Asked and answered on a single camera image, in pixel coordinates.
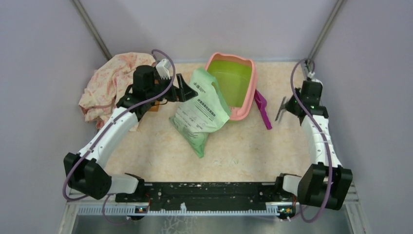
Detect aluminium frame rail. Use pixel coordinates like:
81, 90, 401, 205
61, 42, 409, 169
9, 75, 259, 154
66, 182, 359, 217

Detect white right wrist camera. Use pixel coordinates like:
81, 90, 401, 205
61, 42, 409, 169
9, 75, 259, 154
301, 59, 315, 80

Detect green cat litter bag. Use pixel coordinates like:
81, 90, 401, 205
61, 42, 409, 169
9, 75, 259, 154
169, 67, 231, 158

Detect pink floral crumpled cloth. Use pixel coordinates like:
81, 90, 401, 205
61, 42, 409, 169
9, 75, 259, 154
78, 52, 155, 130

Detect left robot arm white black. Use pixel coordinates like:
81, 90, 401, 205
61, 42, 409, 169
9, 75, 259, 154
62, 64, 198, 202

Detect magenta plastic litter scoop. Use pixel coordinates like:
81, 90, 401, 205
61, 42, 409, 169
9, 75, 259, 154
254, 90, 272, 130

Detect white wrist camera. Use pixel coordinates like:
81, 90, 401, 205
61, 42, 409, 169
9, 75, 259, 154
301, 59, 315, 80
155, 58, 171, 79

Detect brown wooden tray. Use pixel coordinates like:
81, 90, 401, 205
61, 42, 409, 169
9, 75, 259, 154
149, 101, 160, 112

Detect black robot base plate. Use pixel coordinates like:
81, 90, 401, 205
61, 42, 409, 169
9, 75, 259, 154
115, 182, 297, 215

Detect pink green litter box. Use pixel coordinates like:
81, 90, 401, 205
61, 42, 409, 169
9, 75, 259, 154
205, 52, 258, 121

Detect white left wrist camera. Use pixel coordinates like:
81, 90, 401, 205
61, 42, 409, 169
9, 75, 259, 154
155, 58, 171, 79

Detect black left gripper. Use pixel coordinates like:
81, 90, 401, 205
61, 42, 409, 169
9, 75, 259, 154
147, 73, 198, 102

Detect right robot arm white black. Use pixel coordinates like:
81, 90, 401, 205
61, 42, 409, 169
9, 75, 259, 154
274, 78, 353, 210

